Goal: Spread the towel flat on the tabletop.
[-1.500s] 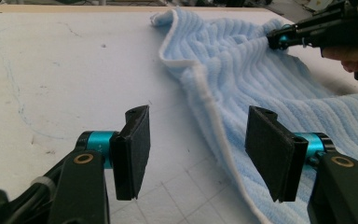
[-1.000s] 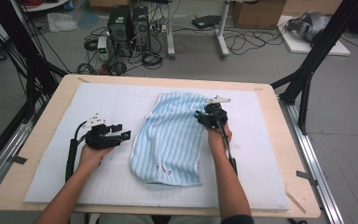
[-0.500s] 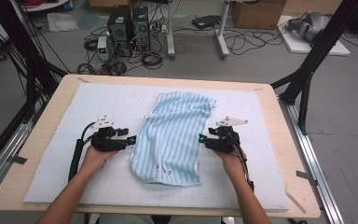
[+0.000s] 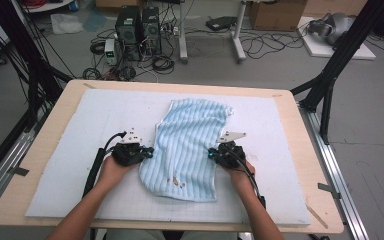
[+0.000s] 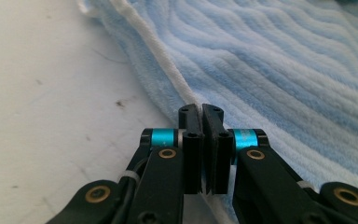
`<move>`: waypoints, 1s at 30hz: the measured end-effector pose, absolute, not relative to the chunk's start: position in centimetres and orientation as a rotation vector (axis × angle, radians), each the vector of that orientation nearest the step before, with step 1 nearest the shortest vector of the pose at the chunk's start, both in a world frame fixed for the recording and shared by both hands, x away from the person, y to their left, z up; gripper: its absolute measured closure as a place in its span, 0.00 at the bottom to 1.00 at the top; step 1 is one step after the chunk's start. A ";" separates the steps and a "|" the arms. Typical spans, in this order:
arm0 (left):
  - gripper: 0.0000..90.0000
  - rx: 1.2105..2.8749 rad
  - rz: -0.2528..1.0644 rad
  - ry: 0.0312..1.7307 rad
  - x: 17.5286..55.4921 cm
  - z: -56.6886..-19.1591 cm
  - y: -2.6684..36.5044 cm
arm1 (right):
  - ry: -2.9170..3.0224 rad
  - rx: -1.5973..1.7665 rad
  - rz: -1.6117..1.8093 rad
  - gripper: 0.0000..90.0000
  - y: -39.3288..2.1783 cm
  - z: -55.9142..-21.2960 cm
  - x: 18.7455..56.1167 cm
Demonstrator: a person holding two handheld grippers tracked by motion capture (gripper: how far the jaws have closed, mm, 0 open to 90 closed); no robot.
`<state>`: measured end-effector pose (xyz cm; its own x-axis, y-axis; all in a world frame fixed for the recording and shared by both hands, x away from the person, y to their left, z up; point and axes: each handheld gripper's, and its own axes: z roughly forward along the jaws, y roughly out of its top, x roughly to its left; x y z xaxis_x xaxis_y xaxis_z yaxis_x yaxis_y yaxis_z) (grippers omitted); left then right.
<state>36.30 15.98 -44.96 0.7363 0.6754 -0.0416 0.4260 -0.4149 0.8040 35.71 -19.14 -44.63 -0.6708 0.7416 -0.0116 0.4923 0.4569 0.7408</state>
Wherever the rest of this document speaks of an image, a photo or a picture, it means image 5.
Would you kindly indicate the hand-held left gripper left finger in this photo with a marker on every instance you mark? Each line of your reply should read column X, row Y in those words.
column 192, row 155

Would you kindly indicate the blue white striped towel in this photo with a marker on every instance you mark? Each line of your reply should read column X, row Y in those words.
column 276, row 62

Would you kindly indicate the white gridded mat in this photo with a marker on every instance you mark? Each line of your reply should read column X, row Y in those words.
column 43, row 93

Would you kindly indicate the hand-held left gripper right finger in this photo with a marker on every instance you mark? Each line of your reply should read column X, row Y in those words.
column 217, row 155

